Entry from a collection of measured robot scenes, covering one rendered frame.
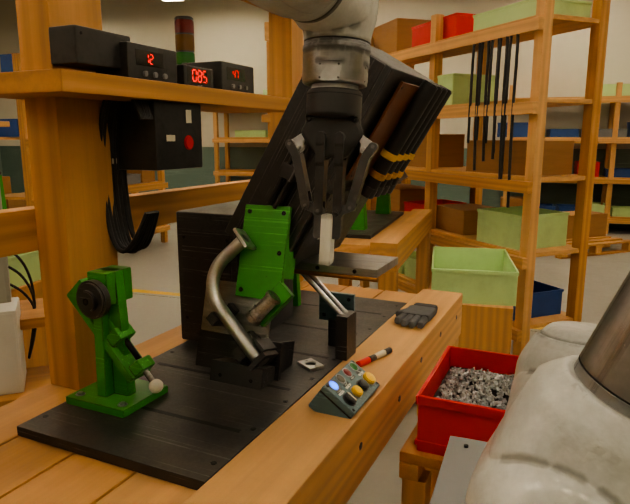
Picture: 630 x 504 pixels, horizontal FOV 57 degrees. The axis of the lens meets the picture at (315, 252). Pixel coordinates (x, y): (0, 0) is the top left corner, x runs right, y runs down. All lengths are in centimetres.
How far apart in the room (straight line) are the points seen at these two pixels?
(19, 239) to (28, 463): 46
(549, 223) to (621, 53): 657
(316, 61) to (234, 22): 1065
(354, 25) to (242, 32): 1056
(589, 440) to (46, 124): 111
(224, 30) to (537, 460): 1113
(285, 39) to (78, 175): 106
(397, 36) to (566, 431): 475
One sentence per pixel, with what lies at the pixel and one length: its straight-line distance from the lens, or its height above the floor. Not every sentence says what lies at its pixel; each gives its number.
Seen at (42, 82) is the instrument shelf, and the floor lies 152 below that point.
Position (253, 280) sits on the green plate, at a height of 111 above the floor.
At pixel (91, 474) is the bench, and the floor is 88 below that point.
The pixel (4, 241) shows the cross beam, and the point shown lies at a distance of 133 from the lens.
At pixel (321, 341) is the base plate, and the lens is 154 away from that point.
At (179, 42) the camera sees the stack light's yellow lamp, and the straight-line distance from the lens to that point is 167.
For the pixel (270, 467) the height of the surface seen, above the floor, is 90.
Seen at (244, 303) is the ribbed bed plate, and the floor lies 105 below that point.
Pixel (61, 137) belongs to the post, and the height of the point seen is 142.
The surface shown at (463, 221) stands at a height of 83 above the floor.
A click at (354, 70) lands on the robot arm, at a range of 78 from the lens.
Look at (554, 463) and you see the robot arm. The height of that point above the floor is 115.
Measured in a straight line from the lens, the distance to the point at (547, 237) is 403.
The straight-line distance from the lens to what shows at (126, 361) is 122.
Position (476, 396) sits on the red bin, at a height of 88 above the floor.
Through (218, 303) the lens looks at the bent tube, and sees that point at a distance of 131.
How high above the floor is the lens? 142
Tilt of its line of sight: 11 degrees down
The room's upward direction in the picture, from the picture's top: straight up
